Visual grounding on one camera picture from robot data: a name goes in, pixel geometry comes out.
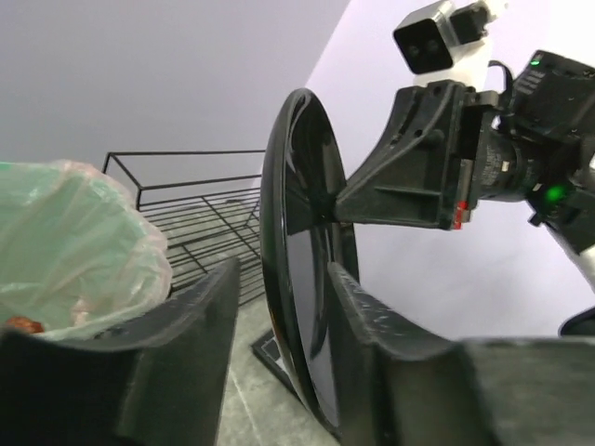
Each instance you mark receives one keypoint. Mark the black wire dish rack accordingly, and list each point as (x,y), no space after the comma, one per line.
(206,203)

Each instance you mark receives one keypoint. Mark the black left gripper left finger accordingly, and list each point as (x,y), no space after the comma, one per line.
(158,379)

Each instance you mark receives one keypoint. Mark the orange salmon piece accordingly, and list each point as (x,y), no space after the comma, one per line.
(26,325)

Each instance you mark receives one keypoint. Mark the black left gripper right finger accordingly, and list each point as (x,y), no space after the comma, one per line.
(398,384)

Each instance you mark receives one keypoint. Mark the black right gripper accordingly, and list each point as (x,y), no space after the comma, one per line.
(446,146)

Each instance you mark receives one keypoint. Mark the black small plate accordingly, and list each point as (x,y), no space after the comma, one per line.
(301,176)

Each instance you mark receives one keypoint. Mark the black white chessboard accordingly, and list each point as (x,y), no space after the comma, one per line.
(266,350)

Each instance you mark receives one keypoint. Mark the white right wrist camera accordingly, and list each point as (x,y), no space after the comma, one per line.
(444,42)

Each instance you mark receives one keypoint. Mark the green bin with pink bag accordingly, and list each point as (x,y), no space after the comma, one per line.
(77,257)

